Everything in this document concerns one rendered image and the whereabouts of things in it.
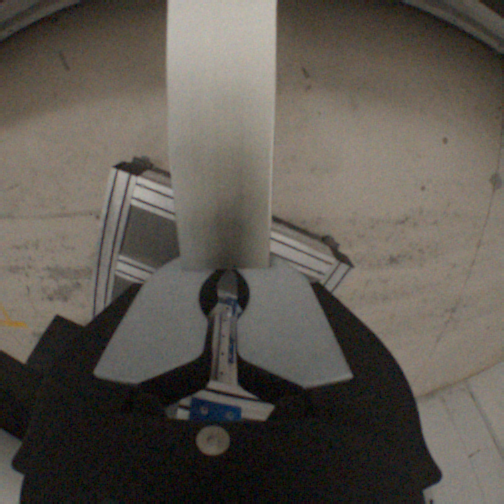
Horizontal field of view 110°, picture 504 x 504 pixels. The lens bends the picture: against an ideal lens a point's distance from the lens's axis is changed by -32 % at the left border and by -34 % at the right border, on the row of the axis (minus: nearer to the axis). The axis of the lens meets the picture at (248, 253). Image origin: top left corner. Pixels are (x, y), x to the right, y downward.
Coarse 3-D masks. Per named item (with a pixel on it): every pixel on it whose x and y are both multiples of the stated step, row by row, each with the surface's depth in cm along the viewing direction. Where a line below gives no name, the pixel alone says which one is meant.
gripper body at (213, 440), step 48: (96, 432) 4; (144, 432) 4; (192, 432) 4; (240, 432) 4; (288, 432) 4; (336, 432) 4; (48, 480) 2; (96, 480) 3; (144, 480) 3; (192, 480) 3; (240, 480) 3; (288, 480) 3; (336, 480) 3; (384, 480) 3
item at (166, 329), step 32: (160, 288) 8; (192, 288) 8; (128, 320) 7; (160, 320) 7; (192, 320) 7; (128, 352) 6; (160, 352) 6; (192, 352) 6; (128, 384) 5; (160, 384) 6; (192, 384) 6
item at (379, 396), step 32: (320, 288) 8; (352, 320) 7; (352, 352) 6; (384, 352) 6; (352, 384) 5; (384, 384) 5; (320, 416) 5; (352, 416) 4; (384, 416) 4; (416, 416) 4; (416, 448) 4
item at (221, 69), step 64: (192, 0) 5; (256, 0) 5; (192, 64) 6; (256, 64) 6; (192, 128) 7; (256, 128) 7; (192, 192) 7; (256, 192) 8; (192, 256) 9; (256, 256) 9
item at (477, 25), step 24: (24, 0) 32; (48, 0) 38; (72, 0) 43; (96, 0) 51; (408, 0) 46; (432, 0) 42; (456, 0) 35; (0, 24) 37; (24, 24) 43; (456, 24) 48; (480, 24) 42
